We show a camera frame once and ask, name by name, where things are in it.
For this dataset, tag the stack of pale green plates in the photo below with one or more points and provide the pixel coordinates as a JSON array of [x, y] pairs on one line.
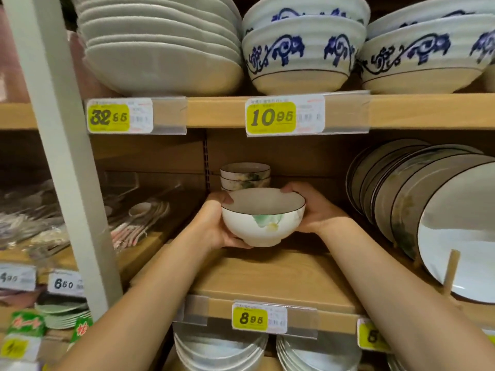
[[62, 316]]

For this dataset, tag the wooden plate rack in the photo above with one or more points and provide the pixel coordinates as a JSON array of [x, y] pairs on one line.
[[450, 270]]

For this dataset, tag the bundle of pink ceramic spoons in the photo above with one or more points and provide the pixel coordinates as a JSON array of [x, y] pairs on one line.
[[139, 208]]

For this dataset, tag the green sign price tag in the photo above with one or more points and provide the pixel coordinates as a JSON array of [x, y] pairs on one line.
[[19, 336], [81, 330]]

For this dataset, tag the row of black-rimmed floral plates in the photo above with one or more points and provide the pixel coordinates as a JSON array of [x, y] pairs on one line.
[[456, 227]]

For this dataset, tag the person's right forearm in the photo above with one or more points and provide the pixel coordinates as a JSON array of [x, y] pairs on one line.
[[406, 305]]

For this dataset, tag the stack of large white bowls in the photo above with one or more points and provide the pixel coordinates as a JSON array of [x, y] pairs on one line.
[[220, 351]]

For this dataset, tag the blue patterned white bowl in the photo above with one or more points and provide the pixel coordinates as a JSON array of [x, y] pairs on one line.
[[425, 7], [309, 5], [421, 79], [301, 79]]

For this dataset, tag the white price tag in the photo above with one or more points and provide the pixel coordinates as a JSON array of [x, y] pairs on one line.
[[63, 283], [15, 277]]

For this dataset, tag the yellow price tag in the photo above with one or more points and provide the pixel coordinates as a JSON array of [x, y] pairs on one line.
[[490, 338], [108, 117], [270, 117], [249, 318], [371, 338]]

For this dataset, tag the stack of large white dishes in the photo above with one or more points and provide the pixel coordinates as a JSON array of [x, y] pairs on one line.
[[162, 69]]

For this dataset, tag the person's right hand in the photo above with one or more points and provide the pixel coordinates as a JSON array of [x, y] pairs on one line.
[[321, 216]]

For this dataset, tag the person's left hand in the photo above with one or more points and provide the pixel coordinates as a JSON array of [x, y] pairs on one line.
[[209, 227]]

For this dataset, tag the person's left forearm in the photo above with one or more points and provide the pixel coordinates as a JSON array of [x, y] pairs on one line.
[[135, 316]]

